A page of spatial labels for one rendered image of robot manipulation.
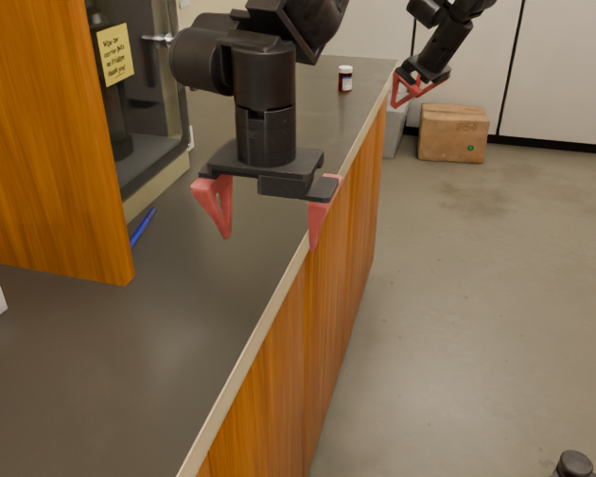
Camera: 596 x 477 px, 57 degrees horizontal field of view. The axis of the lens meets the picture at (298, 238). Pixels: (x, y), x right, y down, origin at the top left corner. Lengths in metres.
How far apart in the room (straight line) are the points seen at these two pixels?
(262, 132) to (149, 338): 0.33
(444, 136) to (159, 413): 3.11
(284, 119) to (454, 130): 3.08
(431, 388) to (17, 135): 1.56
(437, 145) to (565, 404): 1.99
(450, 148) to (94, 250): 3.00
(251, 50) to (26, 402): 0.44
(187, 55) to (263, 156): 0.12
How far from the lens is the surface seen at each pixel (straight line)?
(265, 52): 0.49
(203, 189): 0.54
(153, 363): 0.68
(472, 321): 2.28
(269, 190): 0.52
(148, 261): 0.86
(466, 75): 3.84
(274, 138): 0.51
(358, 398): 1.90
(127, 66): 0.92
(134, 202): 0.98
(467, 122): 3.55
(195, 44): 0.54
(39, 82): 0.73
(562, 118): 3.97
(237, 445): 0.85
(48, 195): 0.80
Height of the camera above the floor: 1.40
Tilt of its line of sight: 31 degrees down
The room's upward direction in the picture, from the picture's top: straight up
